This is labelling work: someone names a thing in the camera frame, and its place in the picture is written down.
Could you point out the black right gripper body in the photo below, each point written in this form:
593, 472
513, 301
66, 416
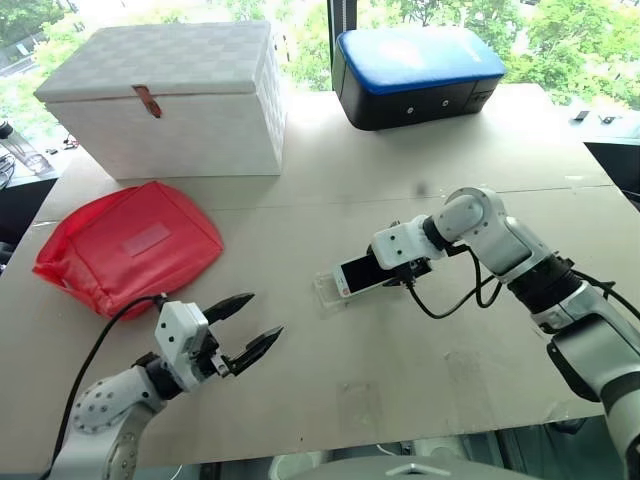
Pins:
417, 268

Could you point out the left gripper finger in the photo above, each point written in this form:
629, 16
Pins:
257, 346
230, 306

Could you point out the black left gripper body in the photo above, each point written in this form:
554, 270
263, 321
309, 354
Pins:
210, 360

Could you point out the white smartphone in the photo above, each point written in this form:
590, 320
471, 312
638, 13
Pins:
357, 274

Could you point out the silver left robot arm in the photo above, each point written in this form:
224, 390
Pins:
105, 405

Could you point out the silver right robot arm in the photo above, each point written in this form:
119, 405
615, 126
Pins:
500, 240

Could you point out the clear plastic phone case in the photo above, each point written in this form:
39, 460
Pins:
332, 302

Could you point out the blue and black hard case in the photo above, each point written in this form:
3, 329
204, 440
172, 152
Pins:
415, 60

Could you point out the red fabric pouch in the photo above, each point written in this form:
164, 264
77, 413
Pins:
125, 250

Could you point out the white woven lidded box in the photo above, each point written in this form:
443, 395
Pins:
175, 130

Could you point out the small black clip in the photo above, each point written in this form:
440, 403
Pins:
607, 119
582, 115

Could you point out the dark monitor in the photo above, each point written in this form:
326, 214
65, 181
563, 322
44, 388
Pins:
620, 165

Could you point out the small red tool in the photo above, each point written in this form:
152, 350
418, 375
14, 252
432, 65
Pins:
71, 142

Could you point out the clear water bottle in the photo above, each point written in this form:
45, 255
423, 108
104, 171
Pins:
25, 150

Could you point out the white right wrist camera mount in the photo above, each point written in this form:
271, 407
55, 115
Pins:
395, 245

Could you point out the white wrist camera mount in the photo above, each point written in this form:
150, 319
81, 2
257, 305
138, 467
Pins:
395, 245
172, 330

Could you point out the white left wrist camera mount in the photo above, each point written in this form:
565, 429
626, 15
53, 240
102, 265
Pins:
172, 330

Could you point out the black window post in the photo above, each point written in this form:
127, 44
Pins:
340, 15

